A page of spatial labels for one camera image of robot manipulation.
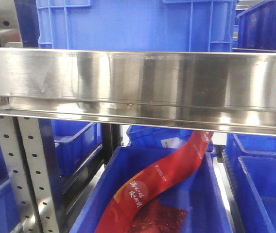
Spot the blue bin with label behind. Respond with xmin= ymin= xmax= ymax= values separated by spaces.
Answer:
xmin=125 ymin=125 xmax=215 ymax=153

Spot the blue bin with red bag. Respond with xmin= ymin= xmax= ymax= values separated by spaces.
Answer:
xmin=70 ymin=146 xmax=232 ymax=233

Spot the blue bin lower right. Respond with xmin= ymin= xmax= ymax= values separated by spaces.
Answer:
xmin=224 ymin=133 xmax=276 ymax=233

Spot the dark blue bin upper right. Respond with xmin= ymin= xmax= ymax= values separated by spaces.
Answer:
xmin=237 ymin=0 xmax=276 ymax=50

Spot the large blue crate on shelf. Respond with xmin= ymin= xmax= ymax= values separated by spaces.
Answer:
xmin=36 ymin=0 xmax=237 ymax=52

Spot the red snack bag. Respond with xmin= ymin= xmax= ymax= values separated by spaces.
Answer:
xmin=95 ymin=131 xmax=213 ymax=233

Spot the red textured packet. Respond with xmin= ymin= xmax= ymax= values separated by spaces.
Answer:
xmin=128 ymin=198 xmax=187 ymax=233

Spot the stainless steel shelf beam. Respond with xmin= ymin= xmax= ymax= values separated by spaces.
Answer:
xmin=0 ymin=48 xmax=276 ymax=136

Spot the blue bin behind post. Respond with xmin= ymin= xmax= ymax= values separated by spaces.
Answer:
xmin=52 ymin=120 xmax=102 ymax=177

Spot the steel shelf upright post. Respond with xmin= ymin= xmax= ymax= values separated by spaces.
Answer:
xmin=0 ymin=0 xmax=69 ymax=233

